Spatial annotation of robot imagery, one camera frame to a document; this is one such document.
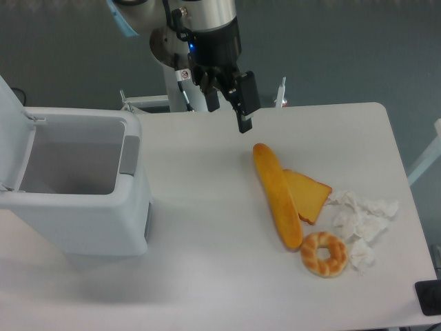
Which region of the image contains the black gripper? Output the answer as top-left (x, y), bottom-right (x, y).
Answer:
top-left (188, 18), bottom-right (260, 133)

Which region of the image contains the white trash can lid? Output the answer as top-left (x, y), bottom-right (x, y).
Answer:
top-left (1, 79), bottom-right (35, 191)

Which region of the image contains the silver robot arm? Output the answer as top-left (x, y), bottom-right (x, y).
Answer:
top-left (107, 1), bottom-right (260, 133)

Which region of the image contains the white trash can body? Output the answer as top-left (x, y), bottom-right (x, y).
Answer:
top-left (1, 107), bottom-right (152, 257)

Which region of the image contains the long yellow baguette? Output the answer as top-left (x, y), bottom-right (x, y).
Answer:
top-left (253, 143), bottom-right (303, 251)

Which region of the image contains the toast bread slice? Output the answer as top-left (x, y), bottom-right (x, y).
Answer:
top-left (283, 169), bottom-right (332, 225)

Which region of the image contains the large crumpled white tissue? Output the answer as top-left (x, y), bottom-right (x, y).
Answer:
top-left (325, 190), bottom-right (400, 243)

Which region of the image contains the small crumpled white tissue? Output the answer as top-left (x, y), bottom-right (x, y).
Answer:
top-left (349, 239), bottom-right (375, 275)

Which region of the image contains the black device at table edge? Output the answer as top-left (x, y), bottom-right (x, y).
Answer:
top-left (415, 279), bottom-right (440, 316)

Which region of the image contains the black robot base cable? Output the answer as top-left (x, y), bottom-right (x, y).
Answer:
top-left (176, 79), bottom-right (196, 112)

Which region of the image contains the white pedestal foot bracket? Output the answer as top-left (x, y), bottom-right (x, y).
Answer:
top-left (274, 77), bottom-right (287, 108)

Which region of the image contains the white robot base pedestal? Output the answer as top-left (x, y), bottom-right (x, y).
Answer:
top-left (150, 26), bottom-right (207, 112)

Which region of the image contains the white left foot bracket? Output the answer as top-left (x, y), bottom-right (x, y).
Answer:
top-left (119, 90), bottom-right (170, 113)

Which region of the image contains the braided ring bread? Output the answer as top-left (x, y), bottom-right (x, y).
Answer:
top-left (300, 232), bottom-right (348, 278)

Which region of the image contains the white frame leg right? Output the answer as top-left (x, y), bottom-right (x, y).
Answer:
top-left (407, 119), bottom-right (440, 186)

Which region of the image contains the black floor cable left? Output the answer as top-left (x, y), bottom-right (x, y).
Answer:
top-left (10, 86), bottom-right (27, 106)

